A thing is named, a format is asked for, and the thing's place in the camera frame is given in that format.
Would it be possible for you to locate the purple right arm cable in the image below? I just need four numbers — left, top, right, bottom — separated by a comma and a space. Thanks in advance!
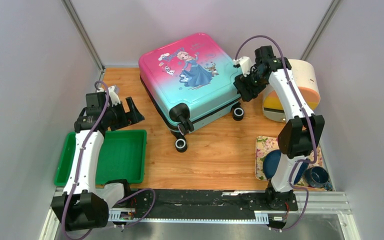
234, 34, 319, 232

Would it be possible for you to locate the dark blue cup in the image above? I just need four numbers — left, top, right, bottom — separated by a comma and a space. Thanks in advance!
303, 166, 333, 191

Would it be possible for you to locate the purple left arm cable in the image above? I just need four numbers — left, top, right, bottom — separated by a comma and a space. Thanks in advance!
60, 80, 156, 240

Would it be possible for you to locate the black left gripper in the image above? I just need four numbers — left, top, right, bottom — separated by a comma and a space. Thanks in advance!
102, 97, 145, 132

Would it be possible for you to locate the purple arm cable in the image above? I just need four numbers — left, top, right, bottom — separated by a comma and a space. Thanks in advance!
234, 34, 319, 232
60, 80, 156, 240

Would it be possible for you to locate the floral pattern tray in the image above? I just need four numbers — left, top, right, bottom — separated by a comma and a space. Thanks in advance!
255, 136, 326, 189

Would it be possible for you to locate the dark blue plate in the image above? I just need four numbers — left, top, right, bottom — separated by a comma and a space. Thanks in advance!
262, 149, 309, 185

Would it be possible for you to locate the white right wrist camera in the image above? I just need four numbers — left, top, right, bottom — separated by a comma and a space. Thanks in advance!
232, 56, 254, 77

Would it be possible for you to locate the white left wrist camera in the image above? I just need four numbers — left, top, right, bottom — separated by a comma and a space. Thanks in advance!
108, 85, 121, 106

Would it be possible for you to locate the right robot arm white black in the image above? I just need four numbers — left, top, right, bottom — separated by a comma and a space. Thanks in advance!
233, 45, 325, 210

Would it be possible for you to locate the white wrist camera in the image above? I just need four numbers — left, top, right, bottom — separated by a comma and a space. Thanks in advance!
232, 56, 254, 77
108, 85, 121, 106

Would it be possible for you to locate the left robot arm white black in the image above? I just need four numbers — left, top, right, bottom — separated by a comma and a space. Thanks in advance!
51, 91, 145, 232

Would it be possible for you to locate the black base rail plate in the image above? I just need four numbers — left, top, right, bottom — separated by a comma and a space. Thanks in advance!
117, 189, 298, 221

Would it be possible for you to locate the green plastic tray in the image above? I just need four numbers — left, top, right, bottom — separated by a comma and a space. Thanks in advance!
54, 129, 147, 187

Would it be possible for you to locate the round pastel drawer cabinet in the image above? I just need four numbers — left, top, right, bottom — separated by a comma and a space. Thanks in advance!
262, 59, 321, 123

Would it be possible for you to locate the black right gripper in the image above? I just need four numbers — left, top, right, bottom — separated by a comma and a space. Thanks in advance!
234, 64, 270, 102

